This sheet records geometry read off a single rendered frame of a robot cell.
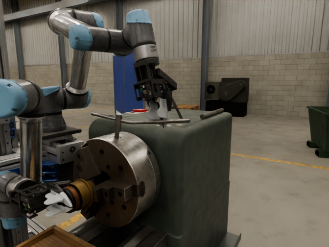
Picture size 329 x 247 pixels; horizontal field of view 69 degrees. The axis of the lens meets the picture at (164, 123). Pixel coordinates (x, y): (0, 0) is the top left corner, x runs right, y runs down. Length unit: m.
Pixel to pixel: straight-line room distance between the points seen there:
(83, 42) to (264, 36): 10.31
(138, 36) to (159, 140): 0.36
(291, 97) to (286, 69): 1.12
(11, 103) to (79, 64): 0.52
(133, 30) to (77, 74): 0.61
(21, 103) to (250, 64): 10.29
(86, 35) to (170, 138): 0.42
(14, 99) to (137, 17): 0.43
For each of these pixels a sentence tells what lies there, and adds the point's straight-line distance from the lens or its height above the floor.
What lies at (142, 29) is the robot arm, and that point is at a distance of 0.76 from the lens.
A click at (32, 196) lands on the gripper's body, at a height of 1.11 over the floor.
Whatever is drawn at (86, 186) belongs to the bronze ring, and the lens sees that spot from 0.78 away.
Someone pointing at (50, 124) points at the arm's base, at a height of 1.20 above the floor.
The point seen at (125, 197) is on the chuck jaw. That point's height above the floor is 1.08.
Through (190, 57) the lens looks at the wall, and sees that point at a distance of 11.63.
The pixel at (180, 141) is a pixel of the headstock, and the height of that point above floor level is 1.22.
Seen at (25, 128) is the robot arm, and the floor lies 1.25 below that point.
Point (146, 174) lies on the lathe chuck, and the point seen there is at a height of 1.13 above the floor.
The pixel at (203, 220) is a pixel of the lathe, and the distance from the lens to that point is 1.15.
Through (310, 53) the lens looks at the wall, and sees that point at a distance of 10.63.
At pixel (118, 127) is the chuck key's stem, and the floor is 1.27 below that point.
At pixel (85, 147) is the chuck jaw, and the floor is 1.20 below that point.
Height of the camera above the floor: 1.43
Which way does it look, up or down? 10 degrees down
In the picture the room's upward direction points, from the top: straight up
